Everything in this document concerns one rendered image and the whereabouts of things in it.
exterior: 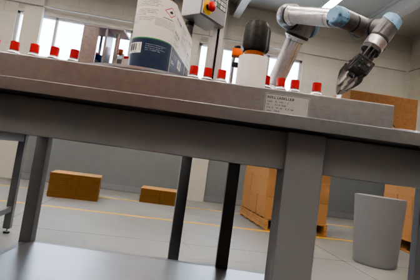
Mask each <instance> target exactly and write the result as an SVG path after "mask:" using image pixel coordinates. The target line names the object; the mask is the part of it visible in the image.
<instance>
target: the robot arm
mask: <svg viewBox="0 0 420 280"><path fill-rule="evenodd" d="M276 19H277V22H278V24H279V25H280V26H281V27H282V28H284V29H287V30H286V36H287V38H286V40H285V42H284V44H283V47H282V49H281V51H280V53H279V56H278V57H277V60H276V62H275V65H274V67H273V69H272V71H271V73H270V75H269V76H270V77H271V78H270V84H269V86H270V87H271V88H272V89H274V88H275V87H276V80H277V78H285V79H287V77H288V75H289V72H290V70H291V68H292V66H293V64H294V62H295V60H296V58H297V56H298V53H299V51H300V49H301V46H302V45H303V44H304V43H306V42H307V41H308V39H309V38H312V37H314V36H315V35H316V33H317V32H318V29H319V27H320V26H321V27H327V28H338V29H342V30H344V31H347V32H349V33H350V35H351V36H352V37H356V38H366V40H365V41H364V42H363V45H362V46H361V50H362V53H358V54H357V55H355V56H354V57H353V58H352V59H350V60H349V63H345V64H344V66H343V67H342V68H341V69H340V70H339V74H338V77H337V83H336V94H337V95H340V94H344V93H346V92H348V91H349V90H351V89H352V88H355V87H356V86H358V85H359V84H361V83H362V81H363V78H364V77H365V76H367V75H368V74H369V72H370V71H371V69H372V68H373V67H374V65H375V64H374V63H373V60H374V58H377V57H378V56H379V55H380V54H381V53H382V51H385V50H386V48H385V47H386V46H387V45H388V43H389V42H390V40H391V39H392V38H393V37H394V35H395V34H396V33H397V32H398V29H399V28H400V27H401V25H402V23H403V22H402V19H401V18H400V16H398V15H397V14H395V13H393V12H387V13H386V14H385V15H384V16H383V17H382V18H381V19H369V18H366V17H364V16H362V15H360V14H357V13H355V12H353V11H350V10H348V9H347V8H345V7H343V6H334V7H332V8H328V7H303V6H298V5H297V4H283V5H282V6H281V7H280V8H279V9H278V10H277V14H276ZM348 77H350V79H349V80H348V81H347V84H346V85H345V86H344V87H343V89H342V90H341V86H342V85H343V84H344V81H345V80H347V79H348Z"/></svg>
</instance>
